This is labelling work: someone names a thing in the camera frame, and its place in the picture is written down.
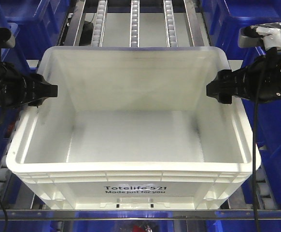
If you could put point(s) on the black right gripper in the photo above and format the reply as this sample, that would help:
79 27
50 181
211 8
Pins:
261 82

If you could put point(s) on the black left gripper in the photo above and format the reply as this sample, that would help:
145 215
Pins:
17 89

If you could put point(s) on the white plastic tote bin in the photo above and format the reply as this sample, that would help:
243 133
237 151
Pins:
132 128

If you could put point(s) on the blue bin left front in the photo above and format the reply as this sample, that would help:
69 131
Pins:
16 57

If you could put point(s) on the blue bin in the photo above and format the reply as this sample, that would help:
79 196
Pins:
40 23
224 19
16 57
269 135

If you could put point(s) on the blue bin right front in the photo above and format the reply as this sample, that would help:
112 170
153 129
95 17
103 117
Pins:
269 135

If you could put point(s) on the blue bin right rear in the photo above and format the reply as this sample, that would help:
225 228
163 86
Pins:
224 19

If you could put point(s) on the blue bin left rear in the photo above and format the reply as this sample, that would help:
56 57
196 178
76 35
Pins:
40 23

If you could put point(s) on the front steel shelf bar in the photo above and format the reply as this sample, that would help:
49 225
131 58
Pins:
64 215

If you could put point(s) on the blue bin lower shelf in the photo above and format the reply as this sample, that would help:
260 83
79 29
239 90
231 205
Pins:
124 221

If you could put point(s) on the side roller track left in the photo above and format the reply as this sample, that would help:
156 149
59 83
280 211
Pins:
8 184

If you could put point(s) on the side roller track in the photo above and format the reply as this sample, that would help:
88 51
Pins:
264 193
8 184

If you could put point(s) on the side roller track right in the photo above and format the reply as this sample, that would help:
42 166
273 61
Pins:
264 193

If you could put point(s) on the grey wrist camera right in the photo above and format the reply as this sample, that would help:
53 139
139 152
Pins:
267 36

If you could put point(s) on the right roller track rail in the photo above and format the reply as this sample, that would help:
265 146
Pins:
170 27

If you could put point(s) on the roller track rail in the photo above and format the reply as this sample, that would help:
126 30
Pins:
170 27
99 24
134 23

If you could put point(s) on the left roller track rail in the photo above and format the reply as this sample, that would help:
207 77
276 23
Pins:
99 24

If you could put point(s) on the centre roller track rail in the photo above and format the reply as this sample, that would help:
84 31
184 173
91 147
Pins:
134 23

